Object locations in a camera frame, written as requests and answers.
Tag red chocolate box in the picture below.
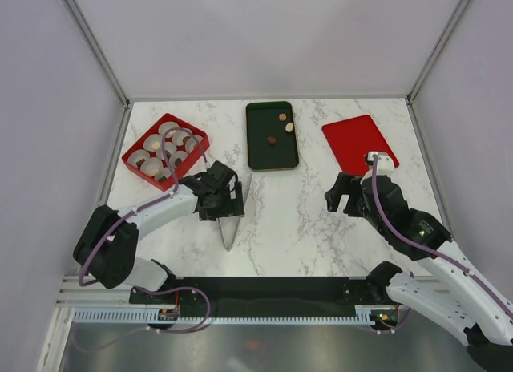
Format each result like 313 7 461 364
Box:
122 113 210 191

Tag white paper cup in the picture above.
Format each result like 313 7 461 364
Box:
184 135 203 153
172 128 191 146
140 157 163 177
156 142 177 160
143 134 162 152
168 151 188 168
158 122 179 138
127 149 151 168

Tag metal tongs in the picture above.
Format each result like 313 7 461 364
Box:
219 173 253 252

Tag red box lid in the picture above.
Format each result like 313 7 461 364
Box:
321 115 399 176

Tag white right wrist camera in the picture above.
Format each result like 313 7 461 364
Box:
364 151 395 177

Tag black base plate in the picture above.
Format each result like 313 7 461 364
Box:
128 275 414 319

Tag white slotted cable duct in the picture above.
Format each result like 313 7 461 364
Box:
72 306 398 326

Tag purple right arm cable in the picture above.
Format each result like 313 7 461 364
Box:
370 155 513 321

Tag dark green tray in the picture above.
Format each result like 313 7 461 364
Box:
245 101 299 172

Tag aluminium frame rail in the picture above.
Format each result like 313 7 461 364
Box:
56 276 131 308

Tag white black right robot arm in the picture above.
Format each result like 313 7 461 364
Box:
325 173 512 371

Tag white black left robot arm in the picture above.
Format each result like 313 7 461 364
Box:
73 161 244 303

